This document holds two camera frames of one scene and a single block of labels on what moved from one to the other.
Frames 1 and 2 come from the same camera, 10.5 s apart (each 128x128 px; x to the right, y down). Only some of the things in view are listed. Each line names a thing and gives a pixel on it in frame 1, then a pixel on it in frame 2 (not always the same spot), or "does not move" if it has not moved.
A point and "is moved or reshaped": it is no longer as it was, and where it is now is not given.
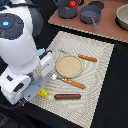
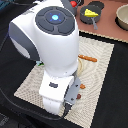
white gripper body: x=16 y=85 → x=56 y=91
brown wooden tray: x=106 y=27 does not move
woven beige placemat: x=79 y=67 does not move
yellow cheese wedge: x=43 y=92 is moved or reshaped
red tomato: x=72 y=4 does not move
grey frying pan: x=90 y=15 does not move
